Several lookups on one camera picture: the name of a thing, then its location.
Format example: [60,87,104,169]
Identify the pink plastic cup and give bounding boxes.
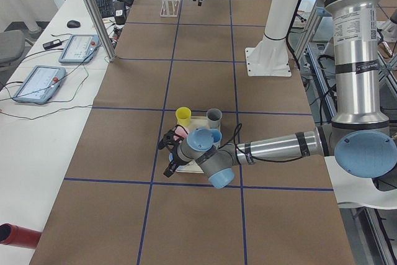
[173,125,189,141]

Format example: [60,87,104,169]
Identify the light blue cup rear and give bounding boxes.
[210,128,222,148]

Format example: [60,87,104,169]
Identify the aluminium frame post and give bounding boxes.
[83,0,116,61]

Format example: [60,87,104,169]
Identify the black keyboard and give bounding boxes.
[95,0,114,18]

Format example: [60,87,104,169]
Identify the grey plastic cup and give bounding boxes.
[206,108,223,128]

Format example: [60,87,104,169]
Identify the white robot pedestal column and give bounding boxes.
[245,0,299,77]

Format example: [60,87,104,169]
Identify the near blue teach pendant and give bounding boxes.
[12,65,66,104]

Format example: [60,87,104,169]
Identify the yellow plastic cup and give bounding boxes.
[175,107,192,127]

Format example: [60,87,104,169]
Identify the blue teach pendant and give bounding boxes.
[12,65,66,104]
[58,35,100,64]

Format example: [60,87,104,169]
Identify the black computer mouse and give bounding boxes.
[66,20,81,29]

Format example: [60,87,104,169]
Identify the white wire cup rack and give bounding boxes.
[159,0,180,17]

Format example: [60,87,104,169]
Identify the red cylinder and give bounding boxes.
[1,223,42,249]

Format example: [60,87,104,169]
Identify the far blue teach pendant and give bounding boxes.
[58,35,100,64]

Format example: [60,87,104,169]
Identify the grey office chair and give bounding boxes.
[1,30,25,65]

